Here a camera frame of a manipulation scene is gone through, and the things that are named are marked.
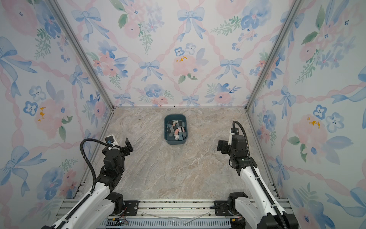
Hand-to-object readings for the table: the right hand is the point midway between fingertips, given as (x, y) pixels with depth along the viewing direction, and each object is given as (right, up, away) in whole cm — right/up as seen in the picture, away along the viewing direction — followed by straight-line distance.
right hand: (228, 140), depth 83 cm
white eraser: (-31, 0, +17) cm, 35 cm away
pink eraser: (-31, +4, +19) cm, 37 cm away
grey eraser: (-35, +2, +19) cm, 40 cm away
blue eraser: (-28, 0, +17) cm, 33 cm away
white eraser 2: (-29, +6, +21) cm, 36 cm away
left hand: (-61, +1, -3) cm, 61 cm away
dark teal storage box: (-35, -2, +14) cm, 38 cm away
